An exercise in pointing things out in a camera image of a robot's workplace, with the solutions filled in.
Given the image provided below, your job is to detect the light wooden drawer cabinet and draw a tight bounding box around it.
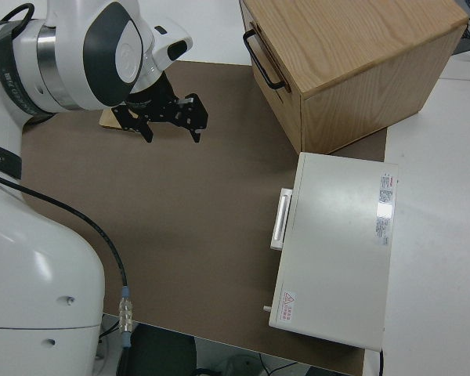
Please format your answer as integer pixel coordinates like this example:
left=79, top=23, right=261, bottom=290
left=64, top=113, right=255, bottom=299
left=239, top=0, right=470, bottom=156

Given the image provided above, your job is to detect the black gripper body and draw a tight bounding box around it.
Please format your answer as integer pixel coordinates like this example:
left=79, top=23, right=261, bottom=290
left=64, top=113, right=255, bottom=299
left=112, top=76, right=210, bottom=132

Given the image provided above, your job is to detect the red triangle warning sticker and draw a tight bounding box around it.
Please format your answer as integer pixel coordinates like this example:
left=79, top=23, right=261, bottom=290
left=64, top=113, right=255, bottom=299
left=280, top=291, right=297, bottom=320

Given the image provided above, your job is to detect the white oven door handle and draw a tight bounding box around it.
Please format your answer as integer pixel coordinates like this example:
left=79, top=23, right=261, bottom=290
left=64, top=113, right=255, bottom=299
left=269, top=188, right=294, bottom=251

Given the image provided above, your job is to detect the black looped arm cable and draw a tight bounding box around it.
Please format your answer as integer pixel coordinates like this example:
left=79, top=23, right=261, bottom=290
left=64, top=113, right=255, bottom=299
left=0, top=2, right=36, bottom=52

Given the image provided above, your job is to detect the white printed label sticker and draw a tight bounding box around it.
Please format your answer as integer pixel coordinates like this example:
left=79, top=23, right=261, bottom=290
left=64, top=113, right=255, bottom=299
left=373, top=171, right=397, bottom=248

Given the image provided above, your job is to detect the white countertop oven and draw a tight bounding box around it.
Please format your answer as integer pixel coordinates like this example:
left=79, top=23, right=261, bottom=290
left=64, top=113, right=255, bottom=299
left=268, top=151, right=400, bottom=351

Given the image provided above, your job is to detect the black cable with metal connector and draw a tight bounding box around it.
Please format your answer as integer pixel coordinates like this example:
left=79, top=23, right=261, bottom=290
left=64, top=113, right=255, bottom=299
left=0, top=168, right=135, bottom=376

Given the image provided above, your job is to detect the black metal drawer handle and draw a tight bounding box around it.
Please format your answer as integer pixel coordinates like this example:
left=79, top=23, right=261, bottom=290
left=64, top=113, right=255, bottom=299
left=242, top=30, right=287, bottom=90

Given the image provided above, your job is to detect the grey round floor object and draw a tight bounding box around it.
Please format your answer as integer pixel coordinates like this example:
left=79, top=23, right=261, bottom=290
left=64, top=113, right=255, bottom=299
left=197, top=352, right=268, bottom=376

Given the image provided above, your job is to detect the brown table mat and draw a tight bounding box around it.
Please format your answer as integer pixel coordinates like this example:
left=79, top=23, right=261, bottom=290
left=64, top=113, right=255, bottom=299
left=21, top=60, right=389, bottom=376

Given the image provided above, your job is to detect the small wooden block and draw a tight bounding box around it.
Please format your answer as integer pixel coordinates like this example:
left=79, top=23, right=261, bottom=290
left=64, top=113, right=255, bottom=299
left=98, top=108, right=123, bottom=130

